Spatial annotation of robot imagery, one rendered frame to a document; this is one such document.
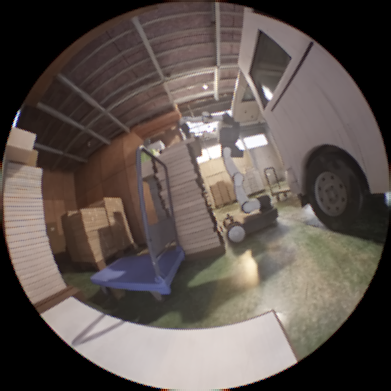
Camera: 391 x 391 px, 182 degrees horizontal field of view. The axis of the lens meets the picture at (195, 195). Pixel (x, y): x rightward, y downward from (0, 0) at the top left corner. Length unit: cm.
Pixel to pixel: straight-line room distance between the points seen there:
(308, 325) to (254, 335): 22
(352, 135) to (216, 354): 99
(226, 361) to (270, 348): 11
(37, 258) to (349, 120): 218
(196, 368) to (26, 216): 142
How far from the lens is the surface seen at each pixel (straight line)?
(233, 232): 124
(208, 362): 43
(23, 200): 145
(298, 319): 58
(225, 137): 154
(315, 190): 109
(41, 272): 140
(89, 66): 262
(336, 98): 84
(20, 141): 142
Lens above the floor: 51
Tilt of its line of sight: 4 degrees up
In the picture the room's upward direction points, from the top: 18 degrees counter-clockwise
